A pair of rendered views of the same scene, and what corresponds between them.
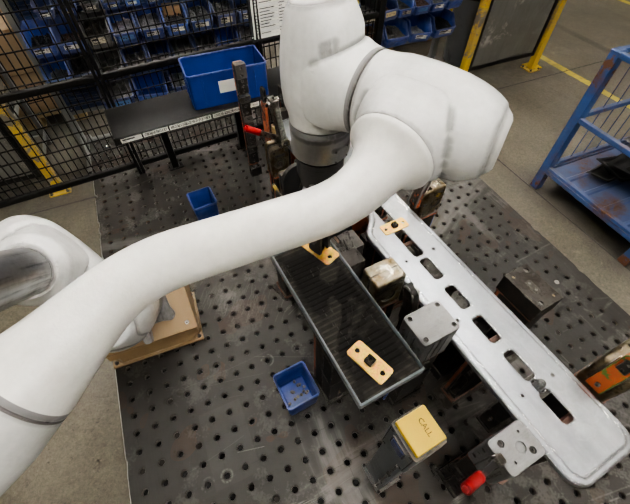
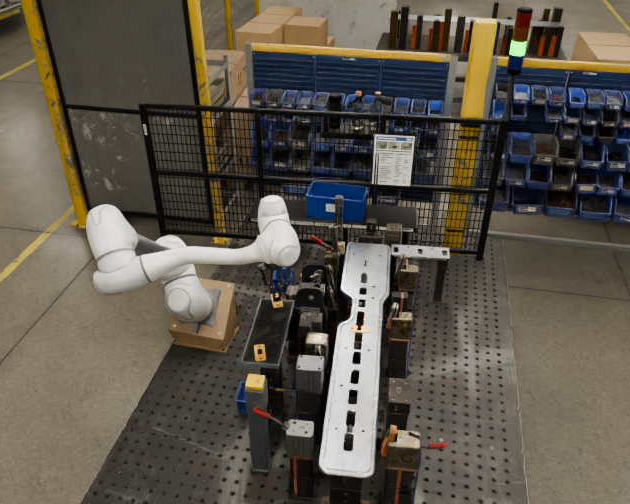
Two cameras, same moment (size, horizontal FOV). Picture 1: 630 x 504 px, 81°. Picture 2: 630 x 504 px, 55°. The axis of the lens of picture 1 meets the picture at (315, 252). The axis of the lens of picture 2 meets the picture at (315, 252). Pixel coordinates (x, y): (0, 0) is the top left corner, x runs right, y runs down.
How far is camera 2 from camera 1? 1.77 m
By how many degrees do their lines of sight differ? 31
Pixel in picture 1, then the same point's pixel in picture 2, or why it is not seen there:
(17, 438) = (140, 275)
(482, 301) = (366, 385)
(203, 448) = (184, 401)
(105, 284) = (175, 252)
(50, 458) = (105, 410)
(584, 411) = (360, 451)
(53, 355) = (156, 261)
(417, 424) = (255, 378)
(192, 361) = (210, 360)
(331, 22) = (266, 208)
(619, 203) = not seen: outside the picture
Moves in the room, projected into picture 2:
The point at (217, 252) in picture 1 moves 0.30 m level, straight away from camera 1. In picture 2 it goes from (203, 255) to (231, 211)
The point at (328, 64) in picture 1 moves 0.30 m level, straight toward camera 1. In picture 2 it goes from (263, 218) to (199, 258)
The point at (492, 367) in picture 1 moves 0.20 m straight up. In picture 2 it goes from (335, 411) to (336, 371)
